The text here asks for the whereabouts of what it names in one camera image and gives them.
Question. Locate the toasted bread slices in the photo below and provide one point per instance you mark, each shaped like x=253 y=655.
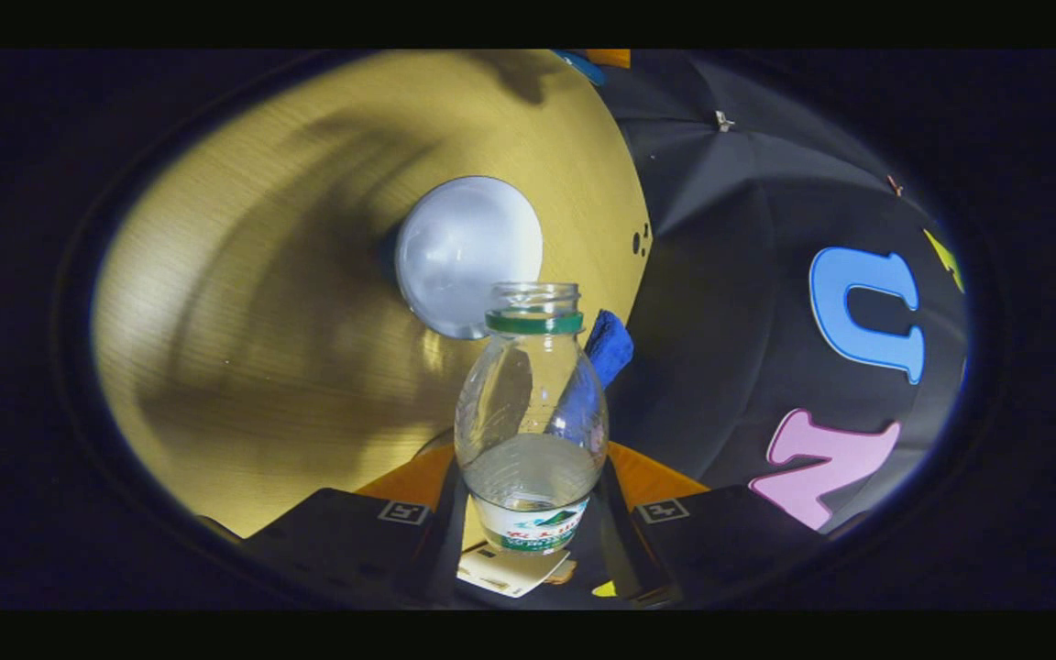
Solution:
x=565 y=573

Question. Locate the white cloth clip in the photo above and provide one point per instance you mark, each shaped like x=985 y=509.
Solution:
x=723 y=120

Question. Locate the black backdrop cloth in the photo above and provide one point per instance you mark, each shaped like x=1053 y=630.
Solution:
x=720 y=275

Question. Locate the clear plastic water bottle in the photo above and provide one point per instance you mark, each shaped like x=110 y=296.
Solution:
x=528 y=477

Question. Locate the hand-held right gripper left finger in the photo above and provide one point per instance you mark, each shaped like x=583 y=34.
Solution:
x=436 y=550

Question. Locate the blue towel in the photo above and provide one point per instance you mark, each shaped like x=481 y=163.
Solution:
x=610 y=344

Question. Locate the reddish cloth clip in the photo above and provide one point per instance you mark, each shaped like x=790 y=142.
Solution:
x=895 y=185

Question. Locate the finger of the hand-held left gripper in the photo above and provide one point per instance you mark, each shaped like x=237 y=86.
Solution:
x=609 y=57

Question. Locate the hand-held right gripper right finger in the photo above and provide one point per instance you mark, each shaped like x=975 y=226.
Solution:
x=624 y=541

